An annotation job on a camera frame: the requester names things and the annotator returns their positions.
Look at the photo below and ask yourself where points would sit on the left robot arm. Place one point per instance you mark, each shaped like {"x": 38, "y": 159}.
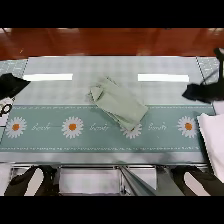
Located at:
{"x": 20, "y": 181}

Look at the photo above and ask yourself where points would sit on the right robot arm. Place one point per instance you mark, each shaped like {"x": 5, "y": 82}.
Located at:
{"x": 200, "y": 93}

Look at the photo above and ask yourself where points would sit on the pale green shirt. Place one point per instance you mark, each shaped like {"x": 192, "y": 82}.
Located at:
{"x": 121, "y": 105}

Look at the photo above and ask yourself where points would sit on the white garment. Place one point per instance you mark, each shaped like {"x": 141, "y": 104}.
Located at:
{"x": 213, "y": 140}

